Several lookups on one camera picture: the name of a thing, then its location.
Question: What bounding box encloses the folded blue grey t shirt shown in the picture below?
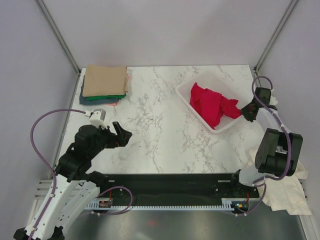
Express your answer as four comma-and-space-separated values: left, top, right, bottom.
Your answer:
79, 80, 119, 106

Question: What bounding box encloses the red t shirt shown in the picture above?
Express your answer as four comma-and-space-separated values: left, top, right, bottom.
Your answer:
189, 82, 242, 129

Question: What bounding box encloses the aluminium frame post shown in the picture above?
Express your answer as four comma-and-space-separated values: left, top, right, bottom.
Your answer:
252, 0, 300, 75
34, 0, 82, 76

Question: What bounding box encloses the white plastic laundry basket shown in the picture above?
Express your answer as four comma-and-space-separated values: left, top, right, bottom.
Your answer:
175, 72, 250, 134

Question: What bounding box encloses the left aluminium frame post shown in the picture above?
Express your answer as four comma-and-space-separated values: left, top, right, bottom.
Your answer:
34, 0, 82, 76

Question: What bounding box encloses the folded green t shirt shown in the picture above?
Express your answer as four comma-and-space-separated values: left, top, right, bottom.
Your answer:
85, 93, 127, 101

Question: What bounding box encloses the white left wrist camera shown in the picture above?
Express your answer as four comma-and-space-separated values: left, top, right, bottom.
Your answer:
84, 108, 109, 129

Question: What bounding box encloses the right aluminium frame post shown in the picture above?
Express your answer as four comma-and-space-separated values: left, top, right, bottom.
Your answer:
252, 0, 300, 75

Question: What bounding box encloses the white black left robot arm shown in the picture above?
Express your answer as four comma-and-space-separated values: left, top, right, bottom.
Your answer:
13, 121, 133, 240

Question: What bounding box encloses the folded tan t shirt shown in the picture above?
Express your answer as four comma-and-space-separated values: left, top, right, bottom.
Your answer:
82, 64, 128, 97

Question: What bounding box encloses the folded salmon pink t shirt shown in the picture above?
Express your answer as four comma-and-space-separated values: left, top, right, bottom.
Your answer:
106, 73, 130, 107

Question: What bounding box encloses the white slotted cable duct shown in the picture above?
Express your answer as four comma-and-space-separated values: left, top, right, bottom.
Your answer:
84, 199, 234, 211

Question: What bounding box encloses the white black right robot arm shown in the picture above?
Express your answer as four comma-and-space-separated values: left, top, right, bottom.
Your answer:
229, 87, 303, 197

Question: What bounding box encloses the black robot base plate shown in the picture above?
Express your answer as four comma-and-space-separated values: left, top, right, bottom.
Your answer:
85, 171, 259, 206

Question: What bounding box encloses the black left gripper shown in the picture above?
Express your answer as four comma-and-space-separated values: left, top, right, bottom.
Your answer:
88, 121, 132, 158

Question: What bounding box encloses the cream white t shirt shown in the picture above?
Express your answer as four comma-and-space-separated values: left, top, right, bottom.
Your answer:
262, 161, 312, 216

